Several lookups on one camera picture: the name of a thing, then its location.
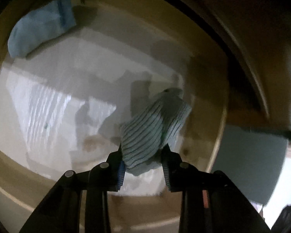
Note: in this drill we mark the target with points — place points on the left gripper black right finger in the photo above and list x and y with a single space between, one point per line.
210 202

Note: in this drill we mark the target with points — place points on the striped teal sock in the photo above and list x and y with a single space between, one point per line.
147 132

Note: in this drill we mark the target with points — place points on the light blue sock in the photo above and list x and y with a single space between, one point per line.
39 26

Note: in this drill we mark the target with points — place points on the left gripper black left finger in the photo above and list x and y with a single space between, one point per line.
77 196

